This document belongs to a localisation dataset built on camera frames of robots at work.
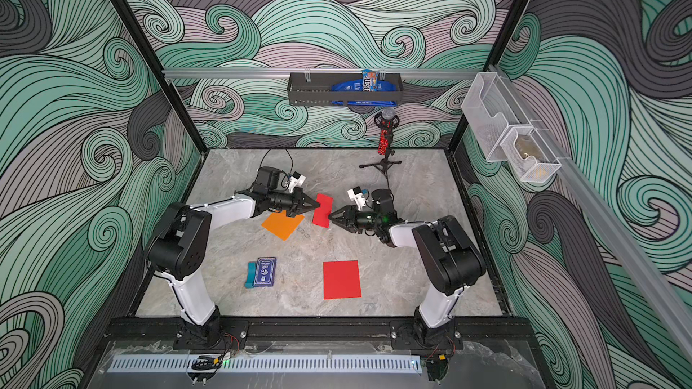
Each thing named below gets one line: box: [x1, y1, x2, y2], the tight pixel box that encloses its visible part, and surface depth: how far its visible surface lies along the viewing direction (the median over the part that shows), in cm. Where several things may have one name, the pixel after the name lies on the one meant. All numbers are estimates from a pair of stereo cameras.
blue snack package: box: [330, 69, 398, 92], surface depth 94 cm
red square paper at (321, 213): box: [311, 192, 335, 228], surface depth 87 cm
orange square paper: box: [261, 209, 306, 242], surface depth 97 cm
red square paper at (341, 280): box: [322, 260, 362, 300], surface depth 85 cm
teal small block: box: [245, 262, 257, 289], surface depth 85 cm
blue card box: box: [253, 256, 277, 288], surface depth 85 cm
